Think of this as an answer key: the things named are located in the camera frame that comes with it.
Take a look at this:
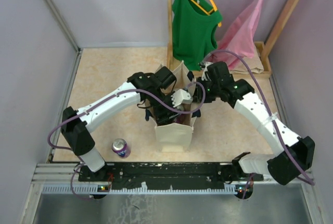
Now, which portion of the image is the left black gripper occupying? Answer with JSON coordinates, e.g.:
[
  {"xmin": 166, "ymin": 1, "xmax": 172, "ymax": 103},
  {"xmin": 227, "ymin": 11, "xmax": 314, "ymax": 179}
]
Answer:
[{"xmin": 148, "ymin": 88, "xmax": 182, "ymax": 128}]

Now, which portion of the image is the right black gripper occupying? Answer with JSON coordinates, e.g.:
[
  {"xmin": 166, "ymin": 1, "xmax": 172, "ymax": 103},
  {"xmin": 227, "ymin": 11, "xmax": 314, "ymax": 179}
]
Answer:
[{"xmin": 193, "ymin": 76, "xmax": 221, "ymax": 103}]

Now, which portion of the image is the beige canvas tote bag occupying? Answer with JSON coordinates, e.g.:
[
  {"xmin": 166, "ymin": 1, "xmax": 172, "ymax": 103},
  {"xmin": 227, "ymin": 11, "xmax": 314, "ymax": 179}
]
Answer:
[{"xmin": 146, "ymin": 62, "xmax": 201, "ymax": 152}]

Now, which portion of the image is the purple soda can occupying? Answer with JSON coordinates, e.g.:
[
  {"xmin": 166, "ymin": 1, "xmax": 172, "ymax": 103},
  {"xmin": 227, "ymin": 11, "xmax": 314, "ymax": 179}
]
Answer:
[
  {"xmin": 174, "ymin": 104, "xmax": 186, "ymax": 124},
  {"xmin": 111, "ymin": 138, "xmax": 131, "ymax": 158}
]

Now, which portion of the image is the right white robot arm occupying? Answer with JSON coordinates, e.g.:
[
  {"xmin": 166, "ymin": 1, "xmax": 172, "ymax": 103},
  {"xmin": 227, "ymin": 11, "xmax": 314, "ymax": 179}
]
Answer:
[{"xmin": 194, "ymin": 62, "xmax": 315, "ymax": 185}]

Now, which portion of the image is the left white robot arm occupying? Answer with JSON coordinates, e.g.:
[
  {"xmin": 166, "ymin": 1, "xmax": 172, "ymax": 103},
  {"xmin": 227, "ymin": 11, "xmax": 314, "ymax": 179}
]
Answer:
[{"xmin": 61, "ymin": 66, "xmax": 177, "ymax": 181}]

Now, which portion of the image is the pink cloth garment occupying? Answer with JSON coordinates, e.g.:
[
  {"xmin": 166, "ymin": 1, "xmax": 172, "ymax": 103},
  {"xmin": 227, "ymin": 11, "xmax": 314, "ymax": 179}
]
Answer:
[{"xmin": 217, "ymin": 0, "xmax": 264, "ymax": 59}]

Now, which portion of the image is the wooden clothes rack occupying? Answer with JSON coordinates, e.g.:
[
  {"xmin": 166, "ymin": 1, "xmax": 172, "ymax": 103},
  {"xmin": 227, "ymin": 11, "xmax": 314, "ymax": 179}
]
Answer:
[{"xmin": 166, "ymin": 0, "xmax": 299, "ymax": 79}]

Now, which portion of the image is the green tank top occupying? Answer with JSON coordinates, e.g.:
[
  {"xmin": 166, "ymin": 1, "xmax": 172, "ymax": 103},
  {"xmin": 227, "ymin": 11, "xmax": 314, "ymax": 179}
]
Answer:
[{"xmin": 172, "ymin": 0, "xmax": 222, "ymax": 71}]

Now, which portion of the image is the purple soda can front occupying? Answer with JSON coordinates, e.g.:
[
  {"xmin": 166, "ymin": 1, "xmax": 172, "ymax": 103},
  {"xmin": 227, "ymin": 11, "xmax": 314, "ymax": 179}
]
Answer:
[{"xmin": 111, "ymin": 138, "xmax": 131, "ymax": 158}]

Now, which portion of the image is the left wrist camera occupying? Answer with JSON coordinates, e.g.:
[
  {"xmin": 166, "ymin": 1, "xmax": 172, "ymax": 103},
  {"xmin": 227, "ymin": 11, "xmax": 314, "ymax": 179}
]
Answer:
[{"xmin": 171, "ymin": 89, "xmax": 193, "ymax": 108}]

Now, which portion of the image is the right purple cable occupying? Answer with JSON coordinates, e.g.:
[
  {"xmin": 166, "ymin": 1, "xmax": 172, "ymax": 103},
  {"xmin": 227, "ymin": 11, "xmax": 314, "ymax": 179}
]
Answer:
[{"xmin": 202, "ymin": 49, "xmax": 315, "ymax": 200}]

